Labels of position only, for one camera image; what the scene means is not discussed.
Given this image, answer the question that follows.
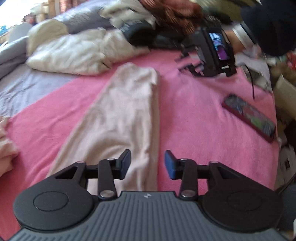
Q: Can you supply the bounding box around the dark rolled garment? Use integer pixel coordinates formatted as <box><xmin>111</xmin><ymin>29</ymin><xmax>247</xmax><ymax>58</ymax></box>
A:
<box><xmin>120</xmin><ymin>20</ymin><xmax>158</xmax><ymax>48</ymax></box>

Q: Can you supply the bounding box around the lavender patterned pillow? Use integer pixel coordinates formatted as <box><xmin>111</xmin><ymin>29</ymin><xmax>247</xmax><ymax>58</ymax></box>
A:
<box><xmin>52</xmin><ymin>0</ymin><xmax>123</xmax><ymax>35</ymax></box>

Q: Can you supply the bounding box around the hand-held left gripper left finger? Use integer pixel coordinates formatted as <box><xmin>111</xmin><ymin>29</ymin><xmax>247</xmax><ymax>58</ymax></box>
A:
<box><xmin>55</xmin><ymin>149</ymin><xmax>132</xmax><ymax>200</ymax></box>

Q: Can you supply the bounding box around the open cardboard box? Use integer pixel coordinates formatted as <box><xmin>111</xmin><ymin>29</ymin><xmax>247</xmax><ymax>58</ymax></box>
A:
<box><xmin>273</xmin><ymin>74</ymin><xmax>296</xmax><ymax>121</ymax></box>

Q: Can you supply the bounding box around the phone in dark red case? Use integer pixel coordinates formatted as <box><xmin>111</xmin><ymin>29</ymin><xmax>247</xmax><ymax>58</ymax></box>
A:
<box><xmin>222</xmin><ymin>94</ymin><xmax>277</xmax><ymax>143</ymax></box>

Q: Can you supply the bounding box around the white chair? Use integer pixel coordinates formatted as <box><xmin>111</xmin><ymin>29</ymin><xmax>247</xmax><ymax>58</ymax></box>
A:
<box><xmin>9</xmin><ymin>23</ymin><xmax>31</xmax><ymax>43</ymax></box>

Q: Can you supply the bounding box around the cream pillow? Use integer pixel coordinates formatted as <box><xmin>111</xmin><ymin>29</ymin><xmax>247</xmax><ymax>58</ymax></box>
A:
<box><xmin>26</xmin><ymin>19</ymin><xmax>70</xmax><ymax>55</ymax></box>

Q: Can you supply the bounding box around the pink blanket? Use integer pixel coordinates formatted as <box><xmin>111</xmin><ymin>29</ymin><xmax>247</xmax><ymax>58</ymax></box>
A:
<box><xmin>0</xmin><ymin>46</ymin><xmax>278</xmax><ymax>239</ymax></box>

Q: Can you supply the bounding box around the white crumpled cloth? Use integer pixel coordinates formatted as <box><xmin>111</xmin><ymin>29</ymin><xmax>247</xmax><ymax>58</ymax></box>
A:
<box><xmin>102</xmin><ymin>0</ymin><xmax>158</xmax><ymax>30</ymax></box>

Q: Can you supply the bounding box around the crumpled beige garment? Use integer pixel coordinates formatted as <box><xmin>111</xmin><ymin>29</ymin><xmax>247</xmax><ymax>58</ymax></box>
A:
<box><xmin>0</xmin><ymin>116</ymin><xmax>20</xmax><ymax>176</ymax></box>

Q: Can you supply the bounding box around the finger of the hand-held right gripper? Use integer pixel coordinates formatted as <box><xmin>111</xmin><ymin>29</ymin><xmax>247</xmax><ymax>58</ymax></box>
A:
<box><xmin>176</xmin><ymin>62</ymin><xmax>207</xmax><ymax>77</ymax></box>
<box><xmin>175</xmin><ymin>45</ymin><xmax>201</xmax><ymax>63</ymax></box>

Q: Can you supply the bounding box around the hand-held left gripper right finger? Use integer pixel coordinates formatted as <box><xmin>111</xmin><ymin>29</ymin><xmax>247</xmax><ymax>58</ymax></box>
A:
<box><xmin>164</xmin><ymin>150</ymin><xmax>232</xmax><ymax>200</ymax></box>

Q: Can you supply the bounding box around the lavender bed sheet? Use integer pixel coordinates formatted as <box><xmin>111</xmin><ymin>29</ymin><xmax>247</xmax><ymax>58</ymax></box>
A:
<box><xmin>0</xmin><ymin>64</ymin><xmax>77</xmax><ymax>118</ymax></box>

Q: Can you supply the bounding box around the person's right hand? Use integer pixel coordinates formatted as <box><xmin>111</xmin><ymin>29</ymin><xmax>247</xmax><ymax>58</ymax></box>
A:
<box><xmin>225</xmin><ymin>28</ymin><xmax>246</xmax><ymax>54</ymax></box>

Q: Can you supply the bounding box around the grey quilt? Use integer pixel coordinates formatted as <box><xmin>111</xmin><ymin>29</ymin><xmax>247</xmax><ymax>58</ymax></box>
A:
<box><xmin>0</xmin><ymin>35</ymin><xmax>29</xmax><ymax>79</ymax></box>

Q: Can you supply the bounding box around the red plaid cloth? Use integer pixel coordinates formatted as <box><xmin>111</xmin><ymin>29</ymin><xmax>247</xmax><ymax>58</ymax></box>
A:
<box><xmin>141</xmin><ymin>0</ymin><xmax>204</xmax><ymax>35</ymax></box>

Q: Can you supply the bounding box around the beige long sleeve shirt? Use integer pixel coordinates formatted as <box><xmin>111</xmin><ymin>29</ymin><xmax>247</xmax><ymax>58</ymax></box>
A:
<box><xmin>47</xmin><ymin>62</ymin><xmax>160</xmax><ymax>193</ymax></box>

